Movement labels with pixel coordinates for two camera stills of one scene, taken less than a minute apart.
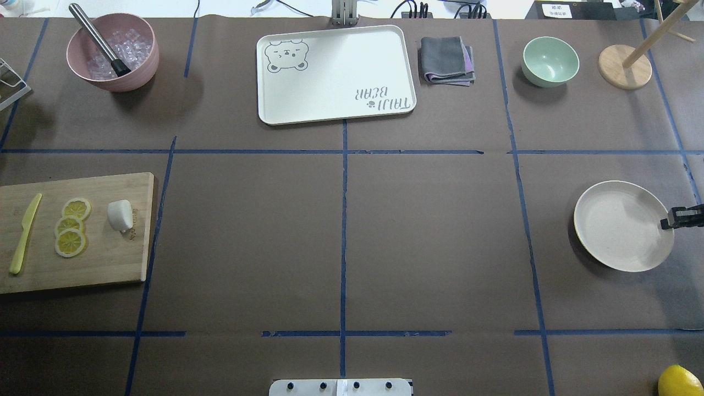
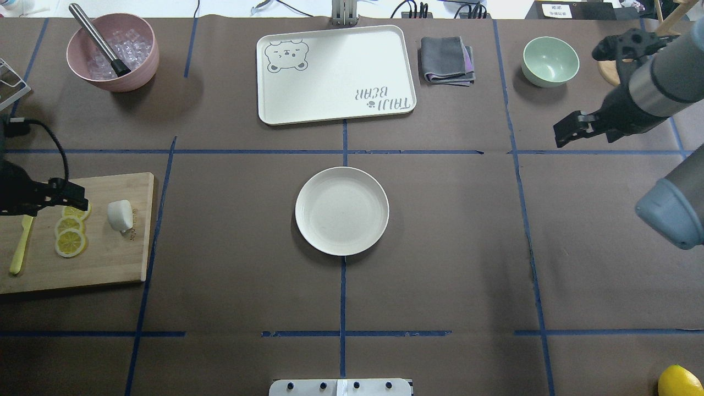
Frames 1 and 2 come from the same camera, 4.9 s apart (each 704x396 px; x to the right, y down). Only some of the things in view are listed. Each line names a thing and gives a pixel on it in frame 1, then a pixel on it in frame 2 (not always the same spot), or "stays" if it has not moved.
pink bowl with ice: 132,37 stays
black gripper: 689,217 -> 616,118
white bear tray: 319,75 stays
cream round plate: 619,223 -> 342,211
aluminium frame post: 344,12 stays
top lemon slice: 77,207 stays
